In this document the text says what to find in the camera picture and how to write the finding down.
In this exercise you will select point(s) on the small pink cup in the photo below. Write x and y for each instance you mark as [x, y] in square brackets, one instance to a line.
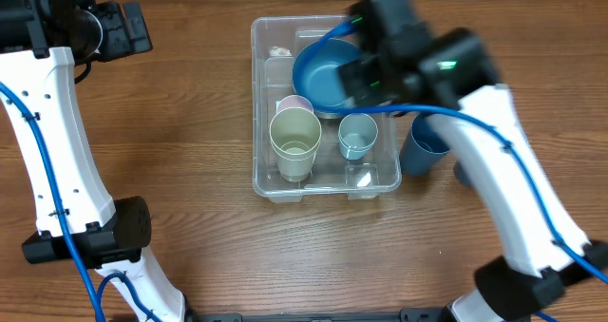
[294, 101]

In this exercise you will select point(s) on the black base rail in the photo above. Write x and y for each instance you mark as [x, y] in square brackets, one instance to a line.
[405, 315]

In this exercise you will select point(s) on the cream bowl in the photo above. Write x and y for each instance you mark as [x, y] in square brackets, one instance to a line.
[328, 114]

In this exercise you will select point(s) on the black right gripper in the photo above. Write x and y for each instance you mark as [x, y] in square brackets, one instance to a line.
[368, 73]

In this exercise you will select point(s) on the clear plastic storage bin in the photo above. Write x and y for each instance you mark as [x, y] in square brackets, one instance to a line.
[275, 42]

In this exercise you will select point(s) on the tall cream cup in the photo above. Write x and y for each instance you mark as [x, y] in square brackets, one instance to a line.
[295, 133]
[294, 160]

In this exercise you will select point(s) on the dark blue bowl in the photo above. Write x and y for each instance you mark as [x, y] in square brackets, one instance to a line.
[315, 74]

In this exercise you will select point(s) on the small light blue cup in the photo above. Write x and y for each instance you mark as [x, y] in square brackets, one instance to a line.
[352, 153]

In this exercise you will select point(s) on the small grey cup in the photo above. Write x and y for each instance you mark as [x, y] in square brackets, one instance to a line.
[359, 130]

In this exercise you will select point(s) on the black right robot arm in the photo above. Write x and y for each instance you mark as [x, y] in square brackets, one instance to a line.
[452, 82]

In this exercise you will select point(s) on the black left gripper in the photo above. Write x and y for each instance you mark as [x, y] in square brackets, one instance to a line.
[118, 42]

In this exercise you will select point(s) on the tall blue cup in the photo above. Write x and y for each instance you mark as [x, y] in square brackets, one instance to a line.
[422, 148]
[461, 175]

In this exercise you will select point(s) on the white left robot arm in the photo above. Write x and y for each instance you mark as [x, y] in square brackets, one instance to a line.
[47, 48]

